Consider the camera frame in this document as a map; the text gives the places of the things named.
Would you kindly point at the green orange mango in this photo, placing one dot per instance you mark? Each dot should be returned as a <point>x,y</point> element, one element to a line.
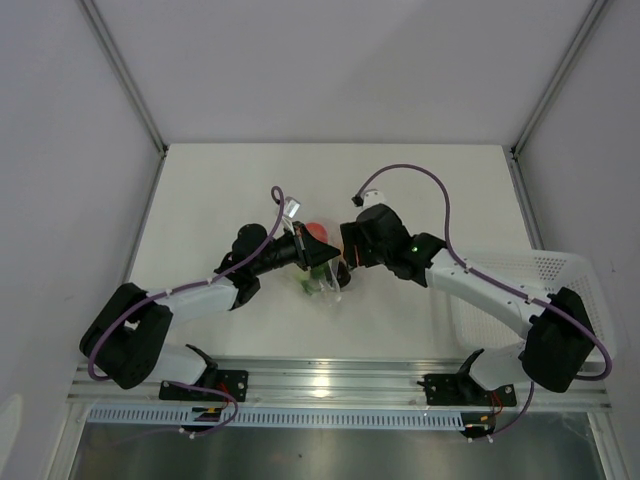
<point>322,272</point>

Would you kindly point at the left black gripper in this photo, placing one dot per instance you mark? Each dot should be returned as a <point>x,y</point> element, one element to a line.
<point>306,247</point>

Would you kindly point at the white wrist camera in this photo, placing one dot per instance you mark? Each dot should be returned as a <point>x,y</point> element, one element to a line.
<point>290,207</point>
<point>368,198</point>

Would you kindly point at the white perforated plastic basket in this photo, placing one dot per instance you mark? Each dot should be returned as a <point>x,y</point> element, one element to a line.
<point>546,271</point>

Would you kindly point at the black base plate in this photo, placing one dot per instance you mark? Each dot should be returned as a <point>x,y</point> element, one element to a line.
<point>231,382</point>
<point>460,390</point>

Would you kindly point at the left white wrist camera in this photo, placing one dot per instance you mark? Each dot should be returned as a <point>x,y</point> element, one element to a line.
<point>290,207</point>

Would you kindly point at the right aluminium corner post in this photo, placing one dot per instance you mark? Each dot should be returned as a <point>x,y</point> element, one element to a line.
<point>579,41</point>

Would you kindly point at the left aluminium corner post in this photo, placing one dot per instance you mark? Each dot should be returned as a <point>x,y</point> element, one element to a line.
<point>118,65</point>

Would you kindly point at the green leafy vegetable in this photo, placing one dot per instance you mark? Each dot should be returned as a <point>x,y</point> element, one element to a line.
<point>312,286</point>

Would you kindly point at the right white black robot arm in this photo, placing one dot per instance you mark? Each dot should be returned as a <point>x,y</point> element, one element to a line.
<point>555,333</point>

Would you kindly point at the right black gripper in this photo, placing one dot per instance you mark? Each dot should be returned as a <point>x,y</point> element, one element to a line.
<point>353,237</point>

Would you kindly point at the clear zip top bag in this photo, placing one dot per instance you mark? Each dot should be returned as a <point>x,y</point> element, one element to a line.
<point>333,295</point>

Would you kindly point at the white slotted cable duct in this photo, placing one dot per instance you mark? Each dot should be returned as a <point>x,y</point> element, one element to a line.
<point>276,417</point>

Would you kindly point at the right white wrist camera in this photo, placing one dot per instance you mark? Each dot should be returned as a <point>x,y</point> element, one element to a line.
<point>368,198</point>

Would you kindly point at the red tomato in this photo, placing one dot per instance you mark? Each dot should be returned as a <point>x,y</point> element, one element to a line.
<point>318,231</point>

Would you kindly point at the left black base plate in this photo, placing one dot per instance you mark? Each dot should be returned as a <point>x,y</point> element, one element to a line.
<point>231,382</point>

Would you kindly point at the aluminium corner post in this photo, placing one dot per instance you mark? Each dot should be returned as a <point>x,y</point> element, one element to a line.
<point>118,65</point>
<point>579,41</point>

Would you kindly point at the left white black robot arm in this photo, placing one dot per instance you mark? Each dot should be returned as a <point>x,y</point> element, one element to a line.
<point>126,342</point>

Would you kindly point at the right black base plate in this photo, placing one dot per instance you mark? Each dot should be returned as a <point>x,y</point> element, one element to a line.
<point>460,390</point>

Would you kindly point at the dark purple fruit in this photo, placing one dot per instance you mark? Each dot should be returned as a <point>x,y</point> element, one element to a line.
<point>342,275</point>

